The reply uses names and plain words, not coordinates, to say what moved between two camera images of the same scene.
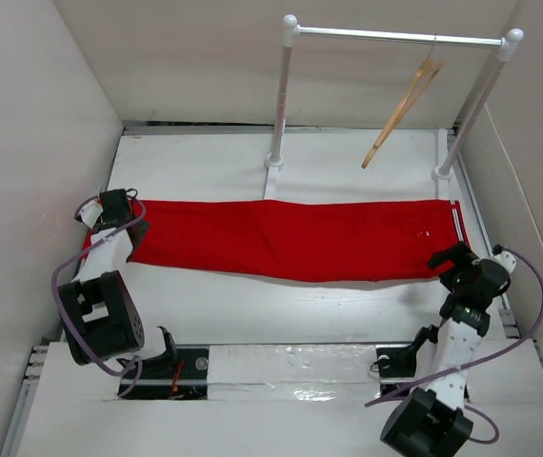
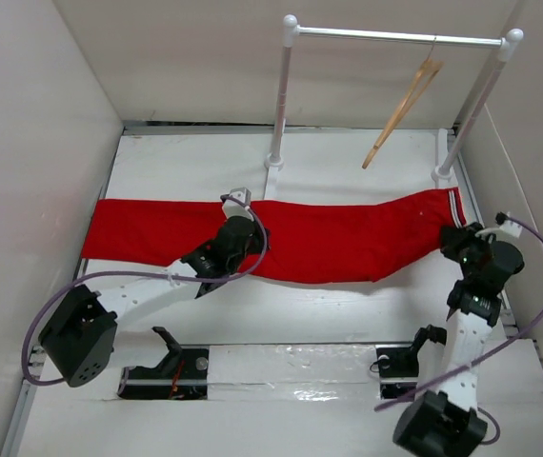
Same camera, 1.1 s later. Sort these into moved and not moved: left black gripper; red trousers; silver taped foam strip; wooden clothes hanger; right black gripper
Moved: right black gripper; left black gripper
Not moved: red trousers; silver taped foam strip; wooden clothes hanger
